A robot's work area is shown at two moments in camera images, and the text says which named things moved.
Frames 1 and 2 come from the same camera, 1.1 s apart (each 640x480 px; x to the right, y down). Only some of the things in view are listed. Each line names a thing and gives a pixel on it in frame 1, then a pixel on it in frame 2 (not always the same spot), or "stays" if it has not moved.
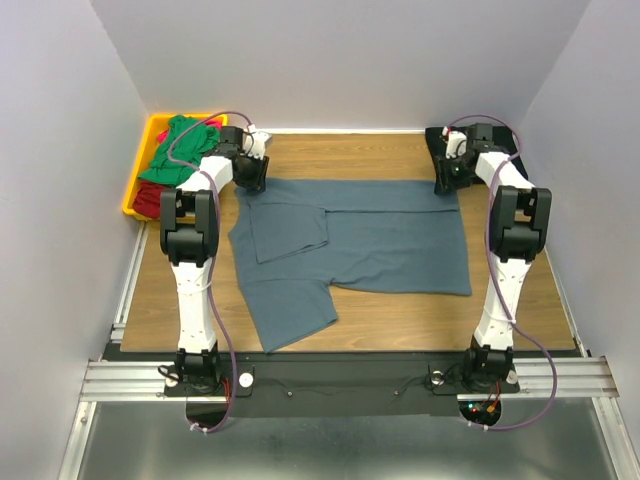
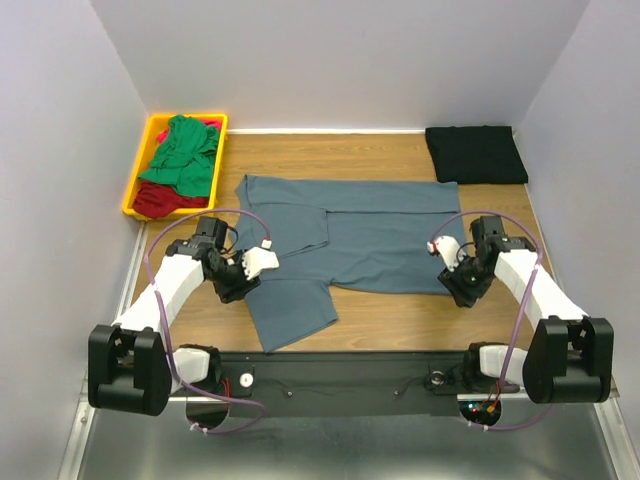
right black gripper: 445,181 to 463,294
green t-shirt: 181,150 stays
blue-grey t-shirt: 299,240 stays
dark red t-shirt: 147,201 stays
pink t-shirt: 163,135 stays
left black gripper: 258,181 to 240,287
